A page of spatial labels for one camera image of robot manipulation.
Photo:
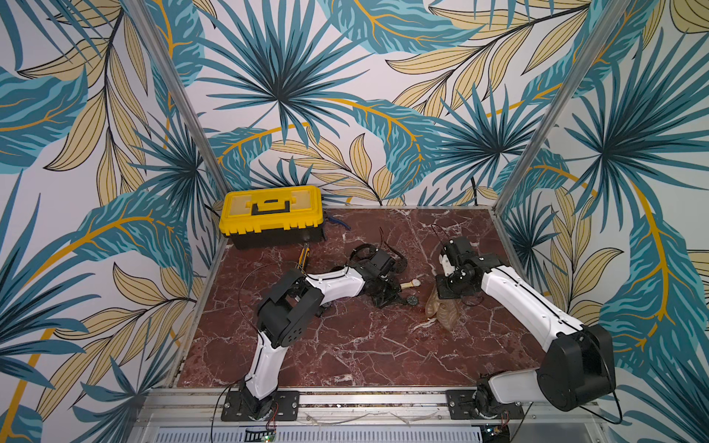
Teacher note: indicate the yellow utility knife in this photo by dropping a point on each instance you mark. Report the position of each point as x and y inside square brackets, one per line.
[303, 258]

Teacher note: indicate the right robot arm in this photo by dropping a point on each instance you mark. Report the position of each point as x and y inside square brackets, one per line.
[578, 366]

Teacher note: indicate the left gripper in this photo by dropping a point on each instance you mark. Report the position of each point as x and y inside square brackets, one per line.
[381, 302]

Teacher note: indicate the blue handled pliers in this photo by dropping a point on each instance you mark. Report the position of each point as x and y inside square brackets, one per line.
[334, 220]

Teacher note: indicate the aluminium front rail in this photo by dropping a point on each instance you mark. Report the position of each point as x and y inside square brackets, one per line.
[399, 414]

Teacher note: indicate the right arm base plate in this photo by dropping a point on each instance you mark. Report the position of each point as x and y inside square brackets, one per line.
[478, 404]

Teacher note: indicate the cream strap watch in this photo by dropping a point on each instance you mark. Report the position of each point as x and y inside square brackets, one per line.
[412, 284]

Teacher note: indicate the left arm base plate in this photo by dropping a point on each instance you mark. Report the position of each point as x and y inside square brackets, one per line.
[242, 406]

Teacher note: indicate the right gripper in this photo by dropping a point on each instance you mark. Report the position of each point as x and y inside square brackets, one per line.
[449, 284]

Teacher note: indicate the yellow black toolbox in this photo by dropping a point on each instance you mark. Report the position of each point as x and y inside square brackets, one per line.
[273, 217]

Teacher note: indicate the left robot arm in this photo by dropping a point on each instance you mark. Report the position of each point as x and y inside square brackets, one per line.
[287, 309]

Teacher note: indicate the black looped watch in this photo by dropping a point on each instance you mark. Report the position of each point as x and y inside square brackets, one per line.
[396, 262]

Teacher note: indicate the beige striped cloth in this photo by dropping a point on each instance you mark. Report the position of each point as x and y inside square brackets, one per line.
[445, 311]

